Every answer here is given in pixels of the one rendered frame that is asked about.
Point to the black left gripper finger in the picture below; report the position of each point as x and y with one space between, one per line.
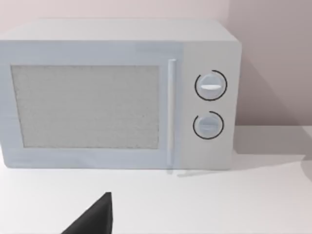
100 218

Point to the pale microwave door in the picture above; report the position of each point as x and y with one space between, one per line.
87 107

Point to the pale microwave oven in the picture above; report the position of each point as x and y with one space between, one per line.
207 151

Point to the small pale microwave knob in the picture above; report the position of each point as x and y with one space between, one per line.
207 124

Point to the large pale microwave knob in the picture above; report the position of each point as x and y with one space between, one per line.
210 84

